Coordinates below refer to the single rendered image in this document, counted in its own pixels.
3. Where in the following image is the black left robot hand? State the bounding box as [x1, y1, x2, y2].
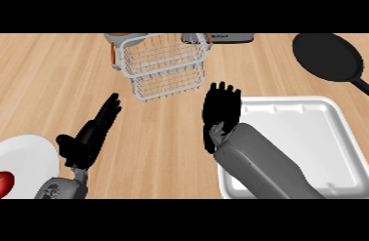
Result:
[55, 92, 123, 171]

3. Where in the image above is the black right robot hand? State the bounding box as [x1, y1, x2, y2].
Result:
[201, 81, 242, 155]

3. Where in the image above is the white plastic tray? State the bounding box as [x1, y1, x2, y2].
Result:
[216, 95, 369, 200]

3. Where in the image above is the white round plate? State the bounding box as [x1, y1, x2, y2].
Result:
[0, 134, 62, 200]

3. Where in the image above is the dark grey appliance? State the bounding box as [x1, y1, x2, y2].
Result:
[207, 32, 255, 45]

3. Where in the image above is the red tomato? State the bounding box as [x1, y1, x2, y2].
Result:
[0, 171, 16, 199]

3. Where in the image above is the black frying pan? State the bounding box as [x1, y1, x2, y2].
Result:
[291, 32, 369, 97]

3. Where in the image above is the grey and orange appliance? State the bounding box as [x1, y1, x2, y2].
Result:
[102, 32, 146, 71]

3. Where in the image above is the white tiered wire basket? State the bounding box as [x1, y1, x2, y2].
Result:
[117, 32, 214, 102]

